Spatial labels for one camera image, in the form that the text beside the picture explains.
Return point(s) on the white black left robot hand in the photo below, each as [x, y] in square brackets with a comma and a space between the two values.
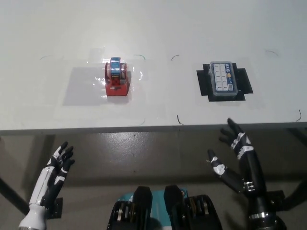
[45, 182]

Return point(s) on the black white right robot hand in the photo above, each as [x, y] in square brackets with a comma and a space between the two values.
[251, 167]

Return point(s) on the clear plastic screw box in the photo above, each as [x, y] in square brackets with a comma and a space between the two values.
[221, 79]

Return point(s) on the black tape patch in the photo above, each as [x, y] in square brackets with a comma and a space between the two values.
[243, 81]

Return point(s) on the red tape dispenser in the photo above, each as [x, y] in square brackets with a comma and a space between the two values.
[116, 81]

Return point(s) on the black diagonal table brace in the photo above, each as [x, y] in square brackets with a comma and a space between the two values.
[12, 194]
[296, 191]

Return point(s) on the black bar under table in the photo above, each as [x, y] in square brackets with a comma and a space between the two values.
[298, 134]

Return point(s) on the black robot torso teal top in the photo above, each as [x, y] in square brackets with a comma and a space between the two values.
[144, 210]

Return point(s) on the clear adhesive film patch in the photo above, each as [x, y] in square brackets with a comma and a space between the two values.
[96, 55]

